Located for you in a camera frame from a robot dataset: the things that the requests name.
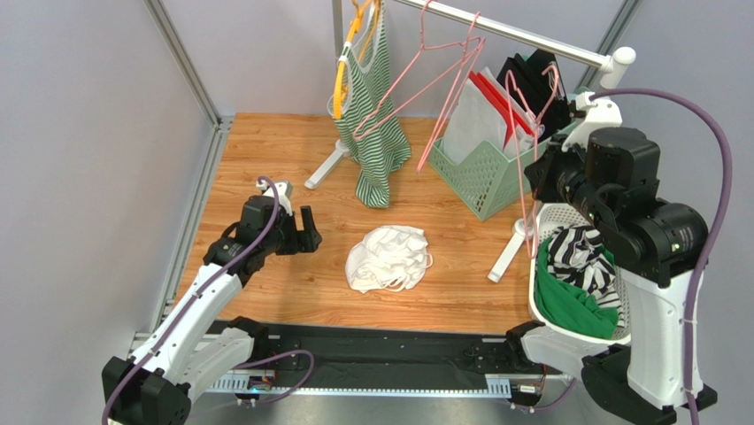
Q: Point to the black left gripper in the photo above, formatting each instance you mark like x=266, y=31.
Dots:
x=303, y=241

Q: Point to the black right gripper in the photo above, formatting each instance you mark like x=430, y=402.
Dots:
x=545, y=179

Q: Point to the white tank top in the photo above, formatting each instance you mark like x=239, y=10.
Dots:
x=391, y=258

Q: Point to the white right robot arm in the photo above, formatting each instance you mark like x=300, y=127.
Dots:
x=660, y=259

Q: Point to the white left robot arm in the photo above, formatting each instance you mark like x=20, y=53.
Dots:
x=159, y=382

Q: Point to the green striped tank top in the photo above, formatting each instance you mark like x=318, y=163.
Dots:
x=363, y=111

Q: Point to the yellow plastic hanger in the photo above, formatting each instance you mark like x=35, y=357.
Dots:
x=365, y=14

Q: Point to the white laundry basket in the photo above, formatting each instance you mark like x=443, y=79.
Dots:
x=549, y=219

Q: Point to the black white striped garment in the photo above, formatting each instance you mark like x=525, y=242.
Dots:
x=576, y=256

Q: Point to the white paper box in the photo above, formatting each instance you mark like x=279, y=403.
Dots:
x=519, y=142

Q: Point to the silver clothes rack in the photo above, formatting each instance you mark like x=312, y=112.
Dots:
x=600, y=61

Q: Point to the red folder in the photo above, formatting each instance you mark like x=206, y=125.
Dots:
x=506, y=108

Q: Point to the black folder with clip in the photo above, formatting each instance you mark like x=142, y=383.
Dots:
x=536, y=88

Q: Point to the green plastic basket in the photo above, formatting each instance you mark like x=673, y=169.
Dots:
x=486, y=180

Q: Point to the green garment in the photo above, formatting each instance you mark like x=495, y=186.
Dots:
x=568, y=306

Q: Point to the grey translucent folder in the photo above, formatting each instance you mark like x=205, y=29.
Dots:
x=473, y=121

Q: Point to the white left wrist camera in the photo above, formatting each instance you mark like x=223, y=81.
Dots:
x=282, y=190

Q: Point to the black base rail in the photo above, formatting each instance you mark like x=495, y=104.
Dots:
x=363, y=361

